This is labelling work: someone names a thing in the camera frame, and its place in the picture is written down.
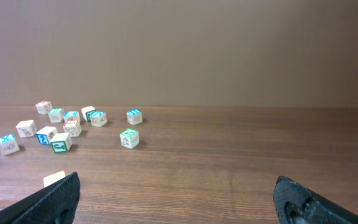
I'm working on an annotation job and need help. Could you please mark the yellow O letter block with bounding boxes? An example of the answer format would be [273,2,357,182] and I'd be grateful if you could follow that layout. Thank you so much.
[43,171,66,187]

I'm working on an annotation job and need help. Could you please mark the yellow top block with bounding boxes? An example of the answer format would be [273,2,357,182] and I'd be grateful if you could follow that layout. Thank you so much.
[16,120,37,138]

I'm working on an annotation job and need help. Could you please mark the green Z letter block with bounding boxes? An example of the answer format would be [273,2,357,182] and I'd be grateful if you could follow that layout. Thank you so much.
[48,108,64,123]

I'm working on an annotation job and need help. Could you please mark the blue 2 number block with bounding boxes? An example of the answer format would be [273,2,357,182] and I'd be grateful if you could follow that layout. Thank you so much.
[36,126,58,146]

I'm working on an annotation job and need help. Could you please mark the blue X letter block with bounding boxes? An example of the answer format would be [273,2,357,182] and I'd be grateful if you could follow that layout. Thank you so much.
[0,134,20,156]

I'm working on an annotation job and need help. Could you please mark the blue symbol block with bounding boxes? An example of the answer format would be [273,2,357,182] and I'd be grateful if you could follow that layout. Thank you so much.
[126,108,142,125]

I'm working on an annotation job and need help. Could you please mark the blue L letter block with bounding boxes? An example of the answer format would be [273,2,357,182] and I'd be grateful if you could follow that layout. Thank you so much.
[63,111,81,123]

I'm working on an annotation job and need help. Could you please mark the red E letter block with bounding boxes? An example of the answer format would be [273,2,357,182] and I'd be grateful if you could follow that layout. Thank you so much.
[63,120,82,137]

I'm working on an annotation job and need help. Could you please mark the red Y letter block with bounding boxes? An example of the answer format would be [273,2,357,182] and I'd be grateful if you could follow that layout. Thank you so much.
[35,101,53,114]

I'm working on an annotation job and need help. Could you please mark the blue D letter block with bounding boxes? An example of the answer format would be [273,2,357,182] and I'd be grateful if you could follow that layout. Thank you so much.
[89,111,108,127]

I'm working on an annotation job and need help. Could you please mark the green N letter block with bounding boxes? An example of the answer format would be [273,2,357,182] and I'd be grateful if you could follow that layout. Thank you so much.
[120,128,140,149]

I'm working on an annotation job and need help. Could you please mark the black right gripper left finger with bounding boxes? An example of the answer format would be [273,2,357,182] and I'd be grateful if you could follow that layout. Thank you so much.
[0,172,81,224]

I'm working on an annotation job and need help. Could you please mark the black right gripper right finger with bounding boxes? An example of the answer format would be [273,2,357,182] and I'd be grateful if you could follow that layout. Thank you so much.
[273,175,358,224]

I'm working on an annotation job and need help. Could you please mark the green J letter block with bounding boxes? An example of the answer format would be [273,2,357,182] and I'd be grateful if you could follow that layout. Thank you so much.
[50,133,72,153]

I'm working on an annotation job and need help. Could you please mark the plain top green-sided block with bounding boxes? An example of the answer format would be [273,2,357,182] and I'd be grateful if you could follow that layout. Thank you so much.
[81,106,96,122]

